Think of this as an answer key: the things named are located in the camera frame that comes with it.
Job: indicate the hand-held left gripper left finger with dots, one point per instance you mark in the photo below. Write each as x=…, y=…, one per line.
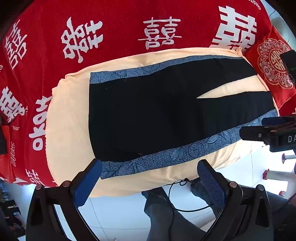
x=89, y=178

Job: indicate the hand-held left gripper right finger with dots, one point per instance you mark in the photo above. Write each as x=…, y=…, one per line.
x=211, y=183

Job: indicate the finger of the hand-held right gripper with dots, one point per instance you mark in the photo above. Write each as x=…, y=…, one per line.
x=253, y=133
x=275, y=121

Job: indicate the black pants with floral trim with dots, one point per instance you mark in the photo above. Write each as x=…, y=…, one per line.
x=150, y=115

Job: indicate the white stand with red feet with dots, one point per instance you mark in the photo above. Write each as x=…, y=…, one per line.
x=281, y=175

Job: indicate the person's leg in jeans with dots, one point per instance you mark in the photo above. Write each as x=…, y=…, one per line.
x=281, y=208
x=161, y=220

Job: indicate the black device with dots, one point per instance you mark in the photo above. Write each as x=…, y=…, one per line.
x=289, y=59

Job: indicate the cream blanket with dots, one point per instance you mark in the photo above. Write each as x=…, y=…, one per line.
x=69, y=115

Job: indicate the red patterned pillow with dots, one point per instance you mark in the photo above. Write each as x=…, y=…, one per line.
x=251, y=54

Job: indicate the dark clutter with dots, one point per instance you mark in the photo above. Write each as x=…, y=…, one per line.
x=9, y=213

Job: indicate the red printed blanket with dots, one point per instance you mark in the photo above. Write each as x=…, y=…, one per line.
x=120, y=14

